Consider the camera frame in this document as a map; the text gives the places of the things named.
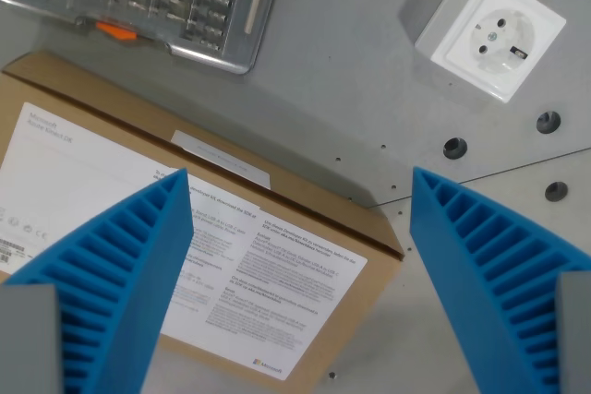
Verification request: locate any white electrical socket on grey box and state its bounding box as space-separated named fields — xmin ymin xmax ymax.
xmin=398 ymin=0 xmax=568 ymax=113

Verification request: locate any white label on cardboard box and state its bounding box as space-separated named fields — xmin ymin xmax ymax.
xmin=0 ymin=101 xmax=369 ymax=381

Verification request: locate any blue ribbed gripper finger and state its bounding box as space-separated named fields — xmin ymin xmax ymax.
xmin=0 ymin=167 xmax=194 ymax=394
xmin=409 ymin=166 xmax=591 ymax=394

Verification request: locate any brown cardboard Microsoft box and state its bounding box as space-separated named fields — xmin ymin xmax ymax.
xmin=0 ymin=51 xmax=406 ymax=394

